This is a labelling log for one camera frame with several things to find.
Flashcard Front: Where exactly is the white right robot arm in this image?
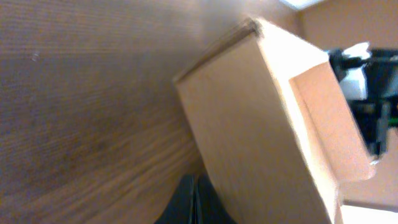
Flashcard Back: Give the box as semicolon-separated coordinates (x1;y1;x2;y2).
326;42;397;161

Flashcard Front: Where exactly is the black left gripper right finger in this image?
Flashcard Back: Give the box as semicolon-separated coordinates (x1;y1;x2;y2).
195;175;236;224

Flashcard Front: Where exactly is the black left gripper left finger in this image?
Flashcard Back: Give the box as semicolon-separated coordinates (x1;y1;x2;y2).
154;175;195;224

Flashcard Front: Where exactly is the cardboard box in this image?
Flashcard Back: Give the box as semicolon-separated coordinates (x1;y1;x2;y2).
175;18;375;223

